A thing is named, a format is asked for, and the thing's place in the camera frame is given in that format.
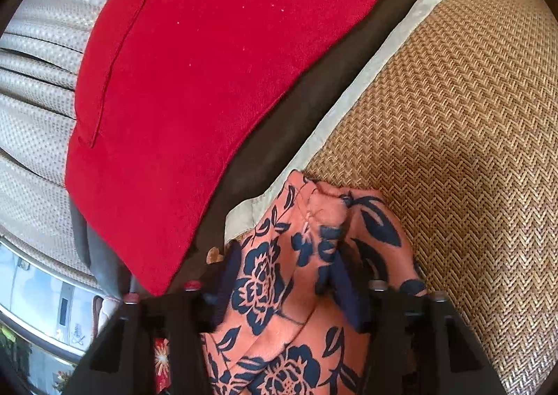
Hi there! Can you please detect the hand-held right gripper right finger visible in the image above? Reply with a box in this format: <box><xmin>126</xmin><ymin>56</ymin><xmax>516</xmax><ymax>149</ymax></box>
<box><xmin>325</xmin><ymin>242</ymin><xmax>508</xmax><ymax>395</ymax></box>

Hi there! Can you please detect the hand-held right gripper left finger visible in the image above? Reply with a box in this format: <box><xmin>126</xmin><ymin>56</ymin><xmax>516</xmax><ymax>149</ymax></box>
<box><xmin>72</xmin><ymin>242</ymin><xmax>245</xmax><ymax>395</ymax></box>

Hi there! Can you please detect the orange floral garment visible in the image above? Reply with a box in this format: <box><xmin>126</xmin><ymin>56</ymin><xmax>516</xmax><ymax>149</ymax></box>
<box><xmin>198</xmin><ymin>168</ymin><xmax>429</xmax><ymax>395</ymax></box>

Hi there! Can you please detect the red printed bag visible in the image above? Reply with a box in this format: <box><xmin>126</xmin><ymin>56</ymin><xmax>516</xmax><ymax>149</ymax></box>
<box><xmin>152</xmin><ymin>336</ymin><xmax>173</xmax><ymax>394</ymax></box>

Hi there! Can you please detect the white cushion with pink trim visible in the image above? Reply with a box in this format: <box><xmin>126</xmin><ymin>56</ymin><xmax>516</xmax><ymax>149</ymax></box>
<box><xmin>92</xmin><ymin>296</ymin><xmax>123</xmax><ymax>335</ymax></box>

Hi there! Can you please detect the brown blanket with beige trim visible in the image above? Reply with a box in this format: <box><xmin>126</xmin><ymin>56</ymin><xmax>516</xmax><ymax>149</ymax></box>
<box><xmin>70</xmin><ymin>0</ymin><xmax>458</xmax><ymax>297</ymax></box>

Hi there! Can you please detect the woven rattan mat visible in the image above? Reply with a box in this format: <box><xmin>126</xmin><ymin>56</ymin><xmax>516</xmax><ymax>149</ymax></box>
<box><xmin>301</xmin><ymin>0</ymin><xmax>558</xmax><ymax>395</ymax></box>

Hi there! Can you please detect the red fleece garment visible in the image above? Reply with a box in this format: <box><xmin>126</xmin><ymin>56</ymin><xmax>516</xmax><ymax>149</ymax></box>
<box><xmin>65</xmin><ymin>0</ymin><xmax>420</xmax><ymax>297</ymax></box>

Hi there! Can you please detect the glass window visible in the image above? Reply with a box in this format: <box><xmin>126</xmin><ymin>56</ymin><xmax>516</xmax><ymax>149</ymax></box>
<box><xmin>0</xmin><ymin>236</ymin><xmax>102</xmax><ymax>378</ymax></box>

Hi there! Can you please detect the beige perforated leather headboard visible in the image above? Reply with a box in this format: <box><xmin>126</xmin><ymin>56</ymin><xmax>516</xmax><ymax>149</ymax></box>
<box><xmin>0</xmin><ymin>0</ymin><xmax>151</xmax><ymax>291</ymax></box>

